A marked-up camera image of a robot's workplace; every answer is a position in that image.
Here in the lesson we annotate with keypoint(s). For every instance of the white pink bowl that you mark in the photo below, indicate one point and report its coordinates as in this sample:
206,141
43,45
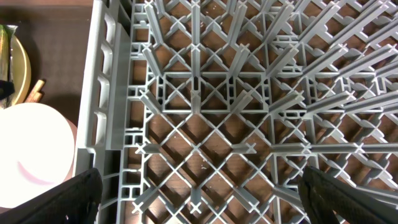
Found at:
37,151

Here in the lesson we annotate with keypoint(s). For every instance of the dark brown serving tray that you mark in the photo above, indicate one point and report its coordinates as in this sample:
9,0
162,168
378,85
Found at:
55,37

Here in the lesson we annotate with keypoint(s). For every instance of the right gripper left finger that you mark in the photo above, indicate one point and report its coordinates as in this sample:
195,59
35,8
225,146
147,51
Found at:
75,201

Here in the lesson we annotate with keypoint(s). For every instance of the yellow plate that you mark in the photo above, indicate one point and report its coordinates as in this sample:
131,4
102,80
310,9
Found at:
21,72

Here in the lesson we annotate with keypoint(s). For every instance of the wooden chopstick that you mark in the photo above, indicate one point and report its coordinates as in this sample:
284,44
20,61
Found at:
35,95

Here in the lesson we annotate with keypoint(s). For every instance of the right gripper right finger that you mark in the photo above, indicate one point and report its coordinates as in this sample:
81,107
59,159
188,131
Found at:
326,199

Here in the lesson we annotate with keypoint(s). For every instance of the grey plastic dishwasher rack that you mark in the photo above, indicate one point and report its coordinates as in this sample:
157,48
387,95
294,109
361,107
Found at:
210,111

